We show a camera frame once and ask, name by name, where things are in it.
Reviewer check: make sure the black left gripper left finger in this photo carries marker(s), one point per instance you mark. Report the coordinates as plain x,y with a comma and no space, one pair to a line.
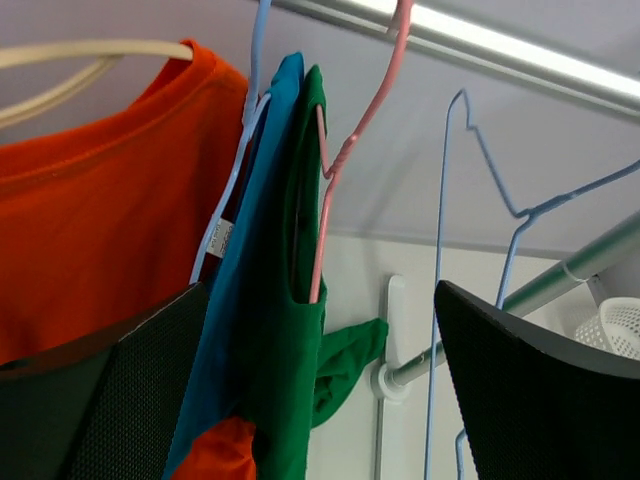
104,406

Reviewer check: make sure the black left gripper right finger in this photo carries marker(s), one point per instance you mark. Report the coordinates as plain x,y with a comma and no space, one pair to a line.
535,404

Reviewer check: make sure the green t shirt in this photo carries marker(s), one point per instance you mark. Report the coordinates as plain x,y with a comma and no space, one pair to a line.
296,376

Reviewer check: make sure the pink wire hanger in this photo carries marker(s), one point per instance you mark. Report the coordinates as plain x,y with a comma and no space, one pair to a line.
399,24

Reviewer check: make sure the blue t shirt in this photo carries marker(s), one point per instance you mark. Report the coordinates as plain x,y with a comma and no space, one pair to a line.
212,389

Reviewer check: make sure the orange t shirt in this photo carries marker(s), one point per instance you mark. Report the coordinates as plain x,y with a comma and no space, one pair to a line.
103,222

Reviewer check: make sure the white perforated basket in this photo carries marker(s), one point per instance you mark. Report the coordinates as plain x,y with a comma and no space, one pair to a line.
615,328

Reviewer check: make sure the white clothes rack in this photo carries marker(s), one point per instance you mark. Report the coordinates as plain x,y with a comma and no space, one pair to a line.
519,159

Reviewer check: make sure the blue wire hanger on rail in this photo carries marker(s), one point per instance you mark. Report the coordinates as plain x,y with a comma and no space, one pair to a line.
254,107

